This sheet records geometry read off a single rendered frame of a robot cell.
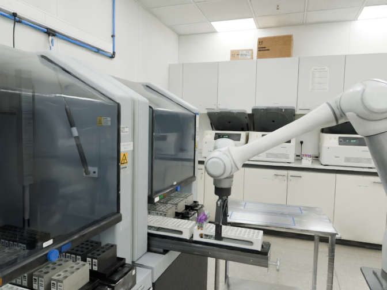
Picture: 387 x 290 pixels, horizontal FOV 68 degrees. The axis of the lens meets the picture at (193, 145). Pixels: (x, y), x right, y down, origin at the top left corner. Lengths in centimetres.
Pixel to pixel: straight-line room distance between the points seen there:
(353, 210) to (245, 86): 195
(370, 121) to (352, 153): 253
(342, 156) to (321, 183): 39
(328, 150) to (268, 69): 125
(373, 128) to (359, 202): 264
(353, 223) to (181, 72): 285
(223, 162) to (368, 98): 50
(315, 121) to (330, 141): 236
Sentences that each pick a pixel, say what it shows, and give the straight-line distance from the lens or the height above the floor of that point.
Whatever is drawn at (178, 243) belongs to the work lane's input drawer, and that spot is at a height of 80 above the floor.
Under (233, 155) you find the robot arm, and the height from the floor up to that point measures 122.
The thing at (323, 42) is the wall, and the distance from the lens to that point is 431.
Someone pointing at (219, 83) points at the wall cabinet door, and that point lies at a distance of 397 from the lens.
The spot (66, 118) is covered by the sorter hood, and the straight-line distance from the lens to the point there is 87.
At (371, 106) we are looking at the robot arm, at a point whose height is 140.
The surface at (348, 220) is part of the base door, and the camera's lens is 372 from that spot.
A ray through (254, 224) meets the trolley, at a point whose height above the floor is 82.
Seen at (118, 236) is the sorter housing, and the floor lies 90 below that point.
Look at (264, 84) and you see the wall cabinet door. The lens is 386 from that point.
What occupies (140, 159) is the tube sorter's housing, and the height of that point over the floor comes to 118.
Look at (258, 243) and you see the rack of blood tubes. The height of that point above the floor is 85.
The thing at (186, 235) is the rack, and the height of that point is 83.
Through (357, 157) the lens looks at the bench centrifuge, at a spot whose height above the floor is 101.
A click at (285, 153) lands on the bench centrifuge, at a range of 354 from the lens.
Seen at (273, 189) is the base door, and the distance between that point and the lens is 359.
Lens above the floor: 133
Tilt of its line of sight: 4 degrees down
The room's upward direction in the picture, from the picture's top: 1 degrees clockwise
